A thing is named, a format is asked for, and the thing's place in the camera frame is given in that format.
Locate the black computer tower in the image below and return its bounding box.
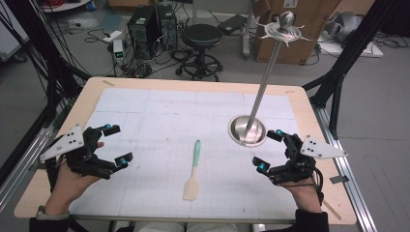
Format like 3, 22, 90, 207
127, 5, 162, 61
156, 3, 179, 51

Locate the large cardboard box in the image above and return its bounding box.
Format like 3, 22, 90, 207
251, 0, 343, 66

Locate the black round stool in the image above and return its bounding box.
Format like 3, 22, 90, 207
175, 23, 224, 82

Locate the aluminium rail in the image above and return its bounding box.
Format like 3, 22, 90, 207
0, 126, 56, 212
310, 103, 379, 232

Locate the white metal post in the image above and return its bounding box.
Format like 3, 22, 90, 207
242, 0, 256, 61

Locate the person's left hand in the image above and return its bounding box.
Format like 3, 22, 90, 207
44, 140, 106, 217

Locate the grey tape strip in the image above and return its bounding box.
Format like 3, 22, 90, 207
329, 175, 350, 185

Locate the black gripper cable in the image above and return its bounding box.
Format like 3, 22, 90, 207
308, 166, 325, 206

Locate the grey crumpled bag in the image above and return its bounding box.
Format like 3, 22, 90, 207
323, 11, 365, 44

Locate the grey wristwatch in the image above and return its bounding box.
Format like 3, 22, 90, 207
35, 205, 72, 221

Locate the white device with green display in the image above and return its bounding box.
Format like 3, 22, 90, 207
112, 39, 126, 66

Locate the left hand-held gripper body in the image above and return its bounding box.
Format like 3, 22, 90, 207
39, 124, 118, 181

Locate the white flat board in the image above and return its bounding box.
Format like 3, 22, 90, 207
316, 34, 385, 59

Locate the green-handled beige spatula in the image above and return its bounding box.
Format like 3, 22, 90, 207
182, 139, 202, 202

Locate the wooden table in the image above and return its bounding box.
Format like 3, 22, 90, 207
14, 76, 359, 226

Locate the metal hanging stand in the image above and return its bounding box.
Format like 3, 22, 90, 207
227, 11, 313, 149

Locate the white power strip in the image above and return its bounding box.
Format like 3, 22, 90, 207
102, 30, 123, 44

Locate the thin wooden stick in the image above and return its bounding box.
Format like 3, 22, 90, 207
322, 199, 343, 222

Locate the black flat power adapter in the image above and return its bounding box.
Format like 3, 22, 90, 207
217, 14, 248, 36

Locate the white grid mat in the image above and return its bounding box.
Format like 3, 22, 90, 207
69, 87, 303, 220

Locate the black metal frame stand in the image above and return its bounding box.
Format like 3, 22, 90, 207
0, 0, 93, 112
302, 0, 402, 140

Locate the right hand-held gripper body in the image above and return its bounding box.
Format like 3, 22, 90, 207
268, 132, 349, 187

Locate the person's right hand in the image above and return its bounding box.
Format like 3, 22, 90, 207
279, 175, 324, 215

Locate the black floor cable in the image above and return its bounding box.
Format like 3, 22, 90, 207
83, 27, 108, 44

